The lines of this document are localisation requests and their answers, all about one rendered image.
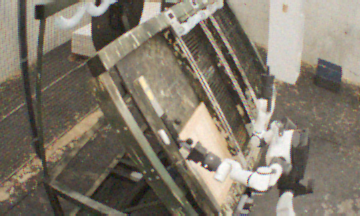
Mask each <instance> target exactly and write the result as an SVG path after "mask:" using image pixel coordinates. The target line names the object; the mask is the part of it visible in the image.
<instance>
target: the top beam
mask: <svg viewBox="0 0 360 216"><path fill-rule="evenodd" d="M169 10H171V11H172V12H173V14H174V15H175V16H176V18H177V19H180V18H182V17H183V16H185V15H186V14H189V12H192V11H193V10H194V7H192V5H191V4H190V3H189V0H185V1H183V2H181V3H178V4H177V5H174V6H173V7H170V8H169V9H167V10H165V11H163V12H160V13H159V14H158V15H156V16H153V17H152V18H151V19H148V20H146V21H145V22H144V23H142V24H140V25H138V26H136V27H135V28H133V29H131V30H129V31H128V32H127V33H125V34H124V35H122V36H121V37H118V38H117V39H116V40H114V41H113V42H111V44H109V45H107V46H105V47H104V48H102V49H101V50H100V51H98V52H97V53H96V54H95V55H94V56H92V57H90V58H88V59H87V60H86V63H87V66H89V67H88V68H89V69H90V72H91V73H92V75H93V77H94V78H96V77H97V76H99V75H100V74H102V73H104V72H105V71H107V70H109V68H110V67H112V66H113V65H115V64H116V63H118V62H119V60H121V59H122V58H123V57H125V56H126V54H129V53H131V52H132V51H133V50H134V49H135V48H136V47H138V46H139V45H142V43H143V42H145V41H146V40H148V39H149V38H151V37H152V36H153V35H155V34H156V33H159V32H160V31H161V30H162V29H165V28H166V27H167V26H169V25H170V22H169V20H168V19H167V18H166V17H165V14H164V13H165V12H167V11H169Z"/></svg>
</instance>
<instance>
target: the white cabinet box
mask: <svg viewBox="0 0 360 216"><path fill-rule="evenodd" d="M305 2H306V1H305V0H270V16H269V18H270V20H269V23H270V24H269V27H270V28H269V35H268V36H269V40H268V42H269V43H268V52H267V53H268V56H267V65H269V66H270V73H271V74H273V75H275V78H277V79H280V80H282V81H285V82H287V83H290V84H295V82H296V80H297V77H298V76H299V75H298V74H299V73H300V72H299V71H300V65H301V56H302V48H303V47H302V45H303V37H304V36H303V34H304V32H303V31H304V21H305V20H304V18H305V17H304V16H305V14H304V13H305ZM267 65H266V67H267Z"/></svg>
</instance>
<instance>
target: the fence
mask: <svg viewBox="0 0 360 216"><path fill-rule="evenodd" d="M142 78H143V79H144V81H145V78H144V76H140V77H137V79H136V80H134V81H133V84H134V86H135V88H136V90H137V91H138V93H139V95H140V96H141V98H142V100H143V102H144V104H145V105H146V107H147V109H148V110H149V112H150V114H151V116H152V117H153V118H154V121H155V123H156V125H157V126H158V128H159V130H163V131H164V132H165V134H166V135H167V136H168V138H169V140H170V144H169V146H171V148H172V150H173V153H174V155H176V157H177V159H178V160H182V159H183V160H184V162H186V166H187V167H188V168H189V169H188V170H187V172H186V173H187V174H188V176H189V177H190V178H191V180H192V181H193V184H194V185H195V186H196V187H197V189H198V191H199V193H200V194H201V195H202V198H204V200H205V201H206V203H207V205H209V208H210V209H211V210H212V212H213V213H214V214H217V213H220V211H221V209H222V208H221V207H220V205H219V203H218V202H217V199H216V198H215V197H214V195H213V194H212V192H211V191H210V188H209V187H208V186H207V185H206V184H207V183H206V182H205V181H204V179H203V178H202V175H201V174H200V172H199V171H198V170H197V168H196V166H195V164H194V162H193V161H187V160H186V157H187V155H188V154H187V151H186V149H184V148H183V147H182V148H181V149H179V148H178V147H177V146H176V144H175V143H174V141H173V139H172V136H171V134H170V133H169V132H168V130H167V128H166V127H165V125H164V123H163V121H162V120H161V118H160V117H161V116H162V115H163V114H164V112H163V111H162V109H161V107H160V105H159V104H158V102H157V100H156V99H155V98H154V99H153V100H151V99H150V97H149V96H148V94H147V91H148V90H150V92H151V94H152V95H153V97H154V94H153V93H152V91H151V89H150V87H149V86H148V85H147V83H146V82H145V84H146V86H147V87H146V88H145V89H144V86H143V85H142V83H141V81H140V80H141V79H142Z"/></svg>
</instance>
